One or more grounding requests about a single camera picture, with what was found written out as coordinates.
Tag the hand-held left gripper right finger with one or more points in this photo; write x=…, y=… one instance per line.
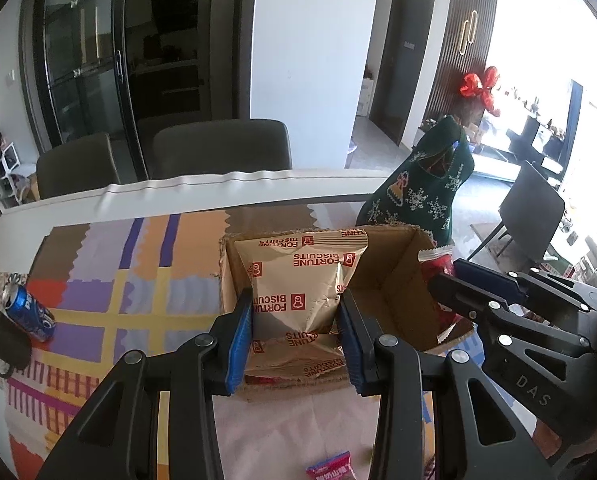
x=354, y=350

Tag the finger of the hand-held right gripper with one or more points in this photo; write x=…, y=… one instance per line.
x=483, y=275
x=478, y=302

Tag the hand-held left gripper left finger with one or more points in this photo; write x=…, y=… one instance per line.
x=239, y=345

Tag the red cartoon snack packet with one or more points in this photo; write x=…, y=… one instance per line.
x=436, y=267

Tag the beige biscuit packet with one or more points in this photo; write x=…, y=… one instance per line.
x=293, y=280
x=288, y=355

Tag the brown cardboard box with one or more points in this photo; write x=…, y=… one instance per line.
x=393, y=300

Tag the dark side chair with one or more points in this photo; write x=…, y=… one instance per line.
x=533, y=205

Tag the white low cabinet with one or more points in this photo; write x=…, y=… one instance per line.
x=495, y=157

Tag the pink snack packet blue label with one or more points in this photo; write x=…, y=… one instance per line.
x=331, y=467

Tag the red bow decoration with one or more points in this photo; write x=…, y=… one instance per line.
x=478, y=85

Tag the grey dining chair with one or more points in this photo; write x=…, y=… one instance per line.
x=223, y=147
x=76, y=165

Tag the blue soda can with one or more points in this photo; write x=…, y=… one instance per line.
x=28, y=312

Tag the dark brown room door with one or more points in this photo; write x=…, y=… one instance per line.
x=401, y=60

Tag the black mug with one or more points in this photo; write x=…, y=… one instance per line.
x=6, y=342

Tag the white shelf rack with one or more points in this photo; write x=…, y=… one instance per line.
x=11, y=180

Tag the black framed glass door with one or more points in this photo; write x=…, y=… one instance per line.
x=93, y=60

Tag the dark slatted wall panel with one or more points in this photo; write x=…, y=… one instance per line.
x=453, y=75

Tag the gold wall light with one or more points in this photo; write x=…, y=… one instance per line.
x=467, y=32

